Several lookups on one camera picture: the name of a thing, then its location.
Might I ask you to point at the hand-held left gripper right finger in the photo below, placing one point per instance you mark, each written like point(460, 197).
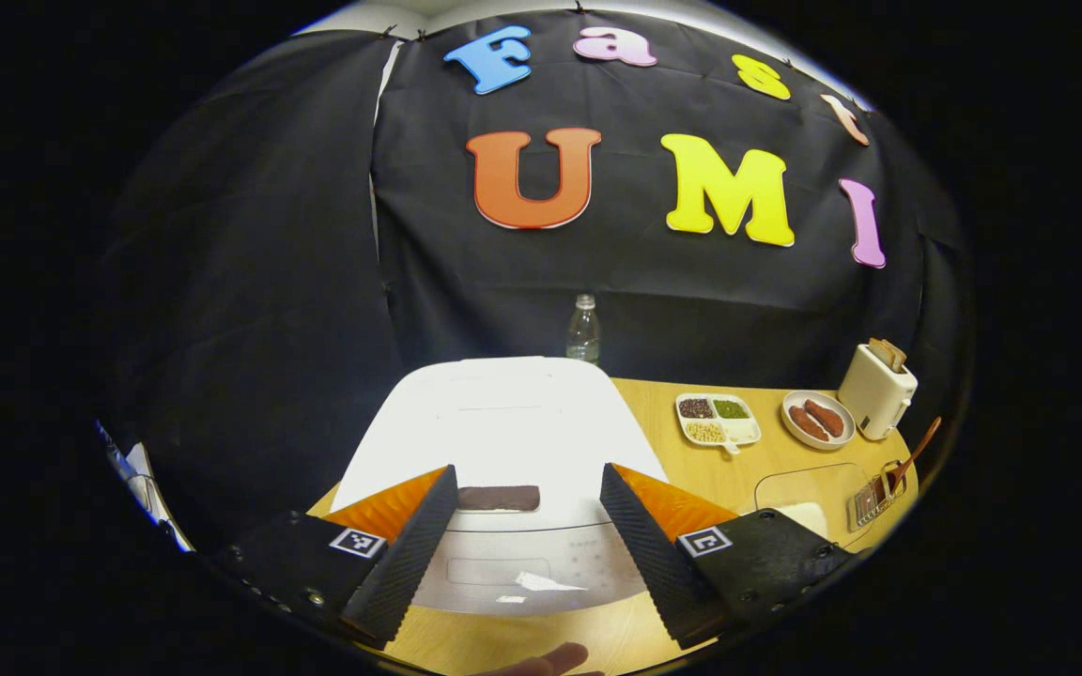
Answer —
point(649, 563)

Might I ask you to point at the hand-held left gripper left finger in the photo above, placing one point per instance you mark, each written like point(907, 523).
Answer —
point(409, 563)

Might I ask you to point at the white rice cooker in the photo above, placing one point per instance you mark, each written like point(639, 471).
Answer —
point(503, 422)

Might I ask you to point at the brown wooden spoon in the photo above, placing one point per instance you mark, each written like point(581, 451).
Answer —
point(912, 455)

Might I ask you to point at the divided white grain dish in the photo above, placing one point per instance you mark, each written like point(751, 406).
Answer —
point(738, 432)

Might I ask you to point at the clear plastic box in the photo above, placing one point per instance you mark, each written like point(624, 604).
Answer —
point(804, 483)

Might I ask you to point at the reddish brown sausage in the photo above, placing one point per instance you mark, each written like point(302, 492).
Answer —
point(806, 424)
point(827, 416)

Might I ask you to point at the round white plate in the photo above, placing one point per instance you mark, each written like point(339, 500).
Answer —
point(842, 437)

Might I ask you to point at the clear water bottle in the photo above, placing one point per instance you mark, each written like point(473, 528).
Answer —
point(583, 333)

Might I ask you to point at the white toaster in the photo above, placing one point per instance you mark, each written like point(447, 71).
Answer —
point(874, 399)

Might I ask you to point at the toast slice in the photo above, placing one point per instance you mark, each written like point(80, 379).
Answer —
point(896, 355)
point(879, 355)

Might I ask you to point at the black backdrop cloth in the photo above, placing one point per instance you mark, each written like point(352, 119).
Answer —
point(269, 282)

